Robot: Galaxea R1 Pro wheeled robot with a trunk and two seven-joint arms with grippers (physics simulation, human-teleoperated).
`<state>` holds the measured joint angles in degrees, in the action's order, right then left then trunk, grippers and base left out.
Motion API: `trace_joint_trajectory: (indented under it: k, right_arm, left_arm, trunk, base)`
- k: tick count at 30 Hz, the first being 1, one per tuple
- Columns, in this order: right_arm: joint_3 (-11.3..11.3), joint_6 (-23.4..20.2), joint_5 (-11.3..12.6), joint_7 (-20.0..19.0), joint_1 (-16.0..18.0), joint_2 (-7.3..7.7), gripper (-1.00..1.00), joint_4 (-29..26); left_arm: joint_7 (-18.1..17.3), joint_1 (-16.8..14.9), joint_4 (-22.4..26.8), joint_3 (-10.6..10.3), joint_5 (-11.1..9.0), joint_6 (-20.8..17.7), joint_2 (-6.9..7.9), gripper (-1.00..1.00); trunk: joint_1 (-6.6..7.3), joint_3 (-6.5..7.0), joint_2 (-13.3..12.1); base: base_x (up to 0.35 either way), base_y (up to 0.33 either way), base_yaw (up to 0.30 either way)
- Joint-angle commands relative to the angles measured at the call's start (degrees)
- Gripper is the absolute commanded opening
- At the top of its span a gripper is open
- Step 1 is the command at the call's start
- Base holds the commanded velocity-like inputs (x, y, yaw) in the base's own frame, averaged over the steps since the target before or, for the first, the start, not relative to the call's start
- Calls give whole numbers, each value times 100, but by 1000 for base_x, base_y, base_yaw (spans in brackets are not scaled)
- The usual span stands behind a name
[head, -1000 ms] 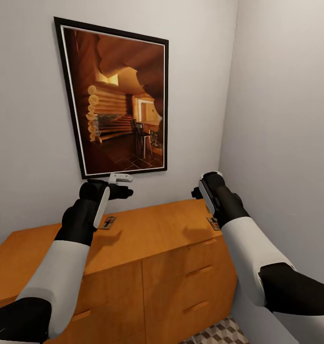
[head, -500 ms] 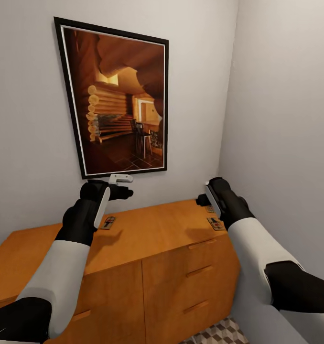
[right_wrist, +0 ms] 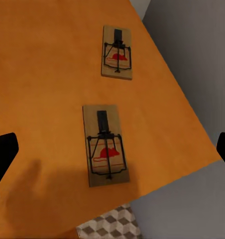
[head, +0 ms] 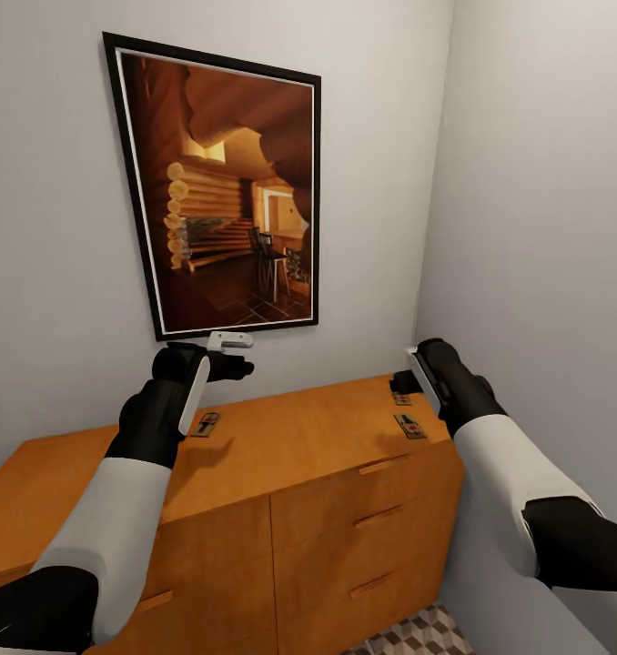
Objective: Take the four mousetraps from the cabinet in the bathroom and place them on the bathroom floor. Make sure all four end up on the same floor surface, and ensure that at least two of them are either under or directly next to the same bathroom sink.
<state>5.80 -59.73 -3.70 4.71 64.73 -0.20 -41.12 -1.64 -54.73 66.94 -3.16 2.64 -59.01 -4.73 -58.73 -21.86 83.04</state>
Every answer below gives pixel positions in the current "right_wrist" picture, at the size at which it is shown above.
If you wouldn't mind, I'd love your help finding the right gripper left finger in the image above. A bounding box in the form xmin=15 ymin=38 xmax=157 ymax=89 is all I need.
xmin=0 ymin=132 xmax=19 ymax=181

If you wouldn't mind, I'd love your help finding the mousetrap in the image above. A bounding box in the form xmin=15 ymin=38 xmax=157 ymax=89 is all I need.
xmin=102 ymin=25 xmax=133 ymax=81
xmin=83 ymin=105 xmax=130 ymax=187

